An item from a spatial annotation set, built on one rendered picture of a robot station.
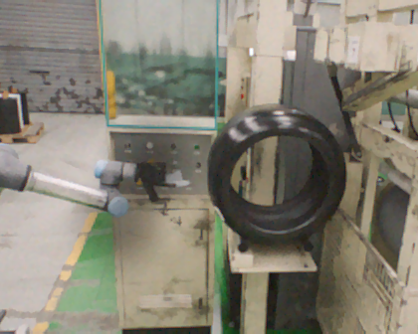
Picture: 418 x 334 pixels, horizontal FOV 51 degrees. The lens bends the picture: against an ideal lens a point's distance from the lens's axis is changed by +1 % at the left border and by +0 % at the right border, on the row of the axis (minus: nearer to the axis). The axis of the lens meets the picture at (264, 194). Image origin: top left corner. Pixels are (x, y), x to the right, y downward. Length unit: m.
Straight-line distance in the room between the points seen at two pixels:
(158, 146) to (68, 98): 8.71
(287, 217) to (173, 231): 0.69
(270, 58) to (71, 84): 9.13
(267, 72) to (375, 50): 0.68
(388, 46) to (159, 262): 1.67
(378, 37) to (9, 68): 10.19
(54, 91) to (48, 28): 1.33
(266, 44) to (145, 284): 1.47
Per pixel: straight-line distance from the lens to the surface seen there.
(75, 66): 10.85
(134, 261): 2.52
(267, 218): 2.03
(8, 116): 7.94
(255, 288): 2.34
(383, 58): 1.47
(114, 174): 1.78
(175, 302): 2.64
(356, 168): 2.11
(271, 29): 2.00
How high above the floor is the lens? 1.69
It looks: 19 degrees down
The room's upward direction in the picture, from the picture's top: 3 degrees clockwise
